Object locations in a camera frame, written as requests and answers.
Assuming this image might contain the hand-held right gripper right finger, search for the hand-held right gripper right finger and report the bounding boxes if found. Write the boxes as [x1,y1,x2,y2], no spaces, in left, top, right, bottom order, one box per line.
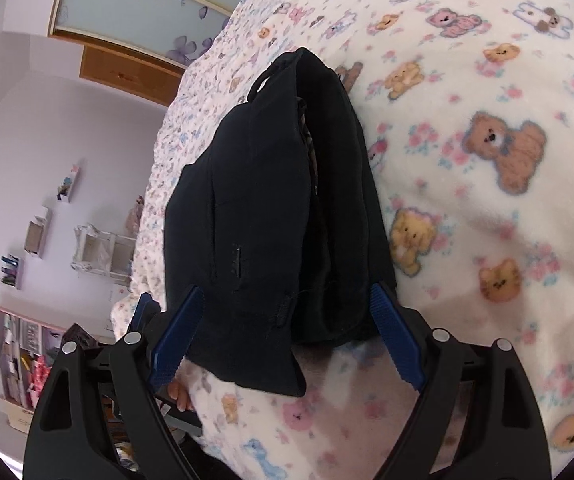
[369,282,552,480]

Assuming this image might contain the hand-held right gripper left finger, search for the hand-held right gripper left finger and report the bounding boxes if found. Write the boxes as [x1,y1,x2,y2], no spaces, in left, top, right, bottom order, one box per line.
[22,285,205,480]

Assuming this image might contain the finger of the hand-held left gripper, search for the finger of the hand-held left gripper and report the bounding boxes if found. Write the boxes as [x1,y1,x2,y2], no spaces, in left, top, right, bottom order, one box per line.
[127,292,163,334]

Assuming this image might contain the black pants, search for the black pants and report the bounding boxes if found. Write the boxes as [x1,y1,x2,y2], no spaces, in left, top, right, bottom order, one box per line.
[164,47,399,399]

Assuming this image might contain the person's left hand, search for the person's left hand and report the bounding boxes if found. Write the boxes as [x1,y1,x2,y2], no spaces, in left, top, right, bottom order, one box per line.
[168,381,194,412]

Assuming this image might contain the white rack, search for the white rack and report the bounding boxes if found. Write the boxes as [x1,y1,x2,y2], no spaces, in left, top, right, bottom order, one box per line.
[70,223,134,279]

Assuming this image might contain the small plush toys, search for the small plush toys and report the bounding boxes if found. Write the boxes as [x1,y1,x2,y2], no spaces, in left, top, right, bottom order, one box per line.
[125,194,146,232]

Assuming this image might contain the cluttered bookshelf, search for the cluttered bookshelf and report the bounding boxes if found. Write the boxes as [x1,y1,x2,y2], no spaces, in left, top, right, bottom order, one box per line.
[0,304,70,433]

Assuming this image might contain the bear printed blanket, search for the bear printed blanket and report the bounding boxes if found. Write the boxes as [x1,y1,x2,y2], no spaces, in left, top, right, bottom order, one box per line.
[110,0,574,480]

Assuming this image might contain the wooden door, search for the wooden door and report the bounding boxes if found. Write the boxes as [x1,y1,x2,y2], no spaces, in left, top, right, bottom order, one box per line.
[80,45,186,107]

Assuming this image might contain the wardrobe with floral glass doors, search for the wardrobe with floral glass doors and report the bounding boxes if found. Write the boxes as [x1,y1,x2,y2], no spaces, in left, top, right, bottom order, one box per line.
[50,0,270,69]

